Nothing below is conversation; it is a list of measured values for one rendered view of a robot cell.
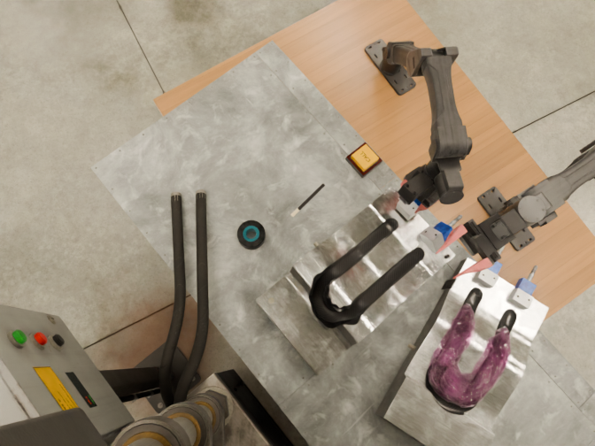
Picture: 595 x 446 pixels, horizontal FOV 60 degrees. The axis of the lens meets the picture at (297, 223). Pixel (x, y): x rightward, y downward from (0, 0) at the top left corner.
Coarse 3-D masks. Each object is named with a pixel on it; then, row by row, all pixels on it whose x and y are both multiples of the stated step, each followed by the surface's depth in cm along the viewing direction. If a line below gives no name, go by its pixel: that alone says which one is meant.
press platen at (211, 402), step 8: (192, 400) 116; (200, 400) 116; (208, 400) 116; (216, 400) 117; (216, 408) 116; (216, 416) 115; (224, 416) 119; (216, 424) 115; (224, 424) 118; (216, 432) 115; (224, 432) 118; (216, 440) 114; (224, 440) 117
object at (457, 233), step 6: (456, 228) 111; (462, 228) 109; (450, 234) 114; (456, 234) 110; (462, 234) 109; (468, 234) 113; (450, 240) 110; (462, 240) 114; (468, 240) 114; (444, 246) 110; (468, 246) 113; (438, 252) 111; (474, 252) 113
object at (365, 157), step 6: (366, 144) 156; (360, 150) 155; (366, 150) 155; (372, 150) 155; (354, 156) 155; (360, 156) 155; (366, 156) 155; (372, 156) 155; (360, 162) 154; (366, 162) 154; (372, 162) 154; (360, 168) 155; (366, 168) 154
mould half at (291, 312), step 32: (384, 192) 147; (352, 224) 144; (416, 224) 145; (320, 256) 137; (384, 256) 142; (288, 288) 141; (352, 288) 136; (416, 288) 140; (288, 320) 139; (320, 320) 139; (320, 352) 137
